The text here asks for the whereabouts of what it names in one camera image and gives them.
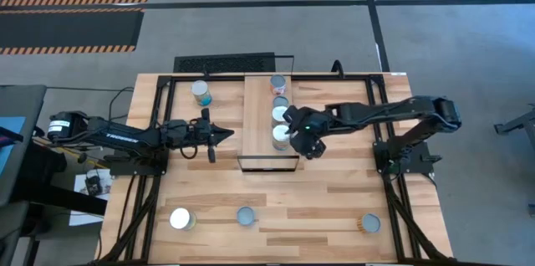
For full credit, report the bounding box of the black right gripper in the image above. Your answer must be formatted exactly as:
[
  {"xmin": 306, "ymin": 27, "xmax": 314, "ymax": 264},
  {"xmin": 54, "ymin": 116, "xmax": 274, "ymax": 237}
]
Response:
[{"xmin": 285, "ymin": 105, "xmax": 331, "ymax": 161}]

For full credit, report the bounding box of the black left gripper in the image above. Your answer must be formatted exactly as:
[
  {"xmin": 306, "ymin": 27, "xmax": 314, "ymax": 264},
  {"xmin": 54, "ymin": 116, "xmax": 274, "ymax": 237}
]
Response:
[{"xmin": 160, "ymin": 108, "xmax": 235, "ymax": 164}]

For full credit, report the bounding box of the tomato tin can teal label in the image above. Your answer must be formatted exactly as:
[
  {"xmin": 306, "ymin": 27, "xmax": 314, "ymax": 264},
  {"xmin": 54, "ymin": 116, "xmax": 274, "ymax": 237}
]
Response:
[{"xmin": 271, "ymin": 124, "xmax": 292, "ymax": 152}]

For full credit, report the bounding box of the tin can teal yellow label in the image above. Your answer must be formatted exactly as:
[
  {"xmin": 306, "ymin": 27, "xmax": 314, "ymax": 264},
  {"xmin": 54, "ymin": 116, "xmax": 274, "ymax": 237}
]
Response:
[{"xmin": 270, "ymin": 105, "xmax": 289, "ymax": 128}]

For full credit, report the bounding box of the tin can teal green label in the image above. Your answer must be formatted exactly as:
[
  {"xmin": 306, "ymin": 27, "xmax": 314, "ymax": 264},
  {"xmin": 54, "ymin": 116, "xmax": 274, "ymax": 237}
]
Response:
[{"xmin": 191, "ymin": 79, "xmax": 213, "ymax": 107}]

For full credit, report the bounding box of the short blue chevron tin can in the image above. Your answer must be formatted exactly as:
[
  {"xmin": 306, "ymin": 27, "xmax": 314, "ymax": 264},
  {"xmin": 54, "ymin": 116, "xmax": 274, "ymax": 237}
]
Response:
[{"xmin": 236, "ymin": 206, "xmax": 258, "ymax": 228}]

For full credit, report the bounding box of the tin can orange yellow label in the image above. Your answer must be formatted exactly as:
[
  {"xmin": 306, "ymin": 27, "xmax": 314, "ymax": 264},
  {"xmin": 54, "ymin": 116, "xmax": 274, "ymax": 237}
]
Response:
[{"xmin": 168, "ymin": 207, "xmax": 197, "ymax": 232}]

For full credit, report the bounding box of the tin can orange striped label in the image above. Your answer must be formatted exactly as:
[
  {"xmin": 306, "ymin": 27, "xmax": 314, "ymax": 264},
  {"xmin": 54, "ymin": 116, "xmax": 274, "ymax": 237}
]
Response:
[{"xmin": 356, "ymin": 212, "xmax": 382, "ymax": 234}]

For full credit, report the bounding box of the black floor grille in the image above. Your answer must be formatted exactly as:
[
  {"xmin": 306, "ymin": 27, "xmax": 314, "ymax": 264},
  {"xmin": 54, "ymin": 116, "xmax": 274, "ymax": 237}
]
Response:
[{"xmin": 172, "ymin": 51, "xmax": 277, "ymax": 74}]

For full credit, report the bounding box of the black floor tape line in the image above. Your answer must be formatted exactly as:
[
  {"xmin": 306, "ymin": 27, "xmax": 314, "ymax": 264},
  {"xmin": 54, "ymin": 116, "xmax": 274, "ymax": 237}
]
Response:
[
  {"xmin": 359, "ymin": 0, "xmax": 390, "ymax": 73},
  {"xmin": 144, "ymin": 0, "xmax": 535, "ymax": 8}
]

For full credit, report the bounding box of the small black device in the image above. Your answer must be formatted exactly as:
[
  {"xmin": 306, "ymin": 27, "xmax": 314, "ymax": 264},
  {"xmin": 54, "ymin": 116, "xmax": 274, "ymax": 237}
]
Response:
[{"xmin": 84, "ymin": 175, "xmax": 104, "ymax": 197}]

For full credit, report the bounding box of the white paper sheet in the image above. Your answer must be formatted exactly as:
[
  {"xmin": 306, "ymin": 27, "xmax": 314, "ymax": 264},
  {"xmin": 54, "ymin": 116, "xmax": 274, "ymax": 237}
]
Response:
[{"xmin": 68, "ymin": 171, "xmax": 113, "ymax": 228}]

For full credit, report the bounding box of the black equipment stand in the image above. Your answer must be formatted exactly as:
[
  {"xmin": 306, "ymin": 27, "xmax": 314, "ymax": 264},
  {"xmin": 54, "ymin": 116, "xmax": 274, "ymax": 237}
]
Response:
[{"xmin": 12, "ymin": 140, "xmax": 109, "ymax": 217}]

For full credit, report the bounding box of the blue panel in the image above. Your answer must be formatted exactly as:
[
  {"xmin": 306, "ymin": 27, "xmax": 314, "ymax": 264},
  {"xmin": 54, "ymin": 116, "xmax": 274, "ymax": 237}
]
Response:
[{"xmin": 0, "ymin": 115, "xmax": 27, "ymax": 175}]

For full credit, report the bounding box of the black stand leg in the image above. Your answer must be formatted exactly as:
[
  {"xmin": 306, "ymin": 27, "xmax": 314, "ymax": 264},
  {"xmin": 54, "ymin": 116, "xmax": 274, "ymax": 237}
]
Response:
[{"xmin": 493, "ymin": 104, "xmax": 535, "ymax": 153}]

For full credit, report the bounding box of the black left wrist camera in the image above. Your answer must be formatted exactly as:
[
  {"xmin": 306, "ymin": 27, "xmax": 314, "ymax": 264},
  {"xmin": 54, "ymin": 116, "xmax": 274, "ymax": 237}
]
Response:
[{"xmin": 188, "ymin": 117, "xmax": 210, "ymax": 134}]

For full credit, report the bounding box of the black aluminium table frame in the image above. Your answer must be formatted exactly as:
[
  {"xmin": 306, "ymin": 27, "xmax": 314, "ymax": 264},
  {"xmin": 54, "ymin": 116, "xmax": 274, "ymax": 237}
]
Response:
[{"xmin": 94, "ymin": 73, "xmax": 457, "ymax": 266}]

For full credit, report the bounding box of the black cable loop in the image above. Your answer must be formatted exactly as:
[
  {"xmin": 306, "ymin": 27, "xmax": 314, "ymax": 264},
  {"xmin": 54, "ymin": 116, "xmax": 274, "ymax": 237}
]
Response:
[{"xmin": 331, "ymin": 59, "xmax": 346, "ymax": 79}]

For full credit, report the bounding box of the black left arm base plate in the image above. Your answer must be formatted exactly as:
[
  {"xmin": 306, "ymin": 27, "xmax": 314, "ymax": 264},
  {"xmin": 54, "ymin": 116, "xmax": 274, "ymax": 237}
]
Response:
[{"xmin": 109, "ymin": 159, "xmax": 169, "ymax": 177}]

